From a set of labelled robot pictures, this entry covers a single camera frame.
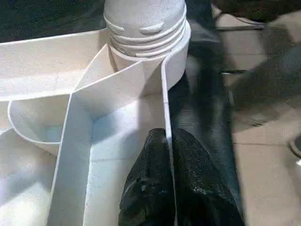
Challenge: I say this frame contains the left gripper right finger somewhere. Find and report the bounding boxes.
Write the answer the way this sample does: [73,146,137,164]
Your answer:
[173,128,245,226]

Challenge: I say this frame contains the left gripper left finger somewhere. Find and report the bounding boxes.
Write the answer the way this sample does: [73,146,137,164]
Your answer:
[119,128,176,226]

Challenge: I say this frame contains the white plastic table top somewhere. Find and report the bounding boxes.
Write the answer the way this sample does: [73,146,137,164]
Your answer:
[0,29,191,226]

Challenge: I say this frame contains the white plastic table leg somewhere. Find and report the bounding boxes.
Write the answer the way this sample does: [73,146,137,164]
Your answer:
[103,0,189,58]

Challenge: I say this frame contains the black work mat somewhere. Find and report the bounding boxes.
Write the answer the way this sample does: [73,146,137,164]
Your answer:
[0,0,240,226]

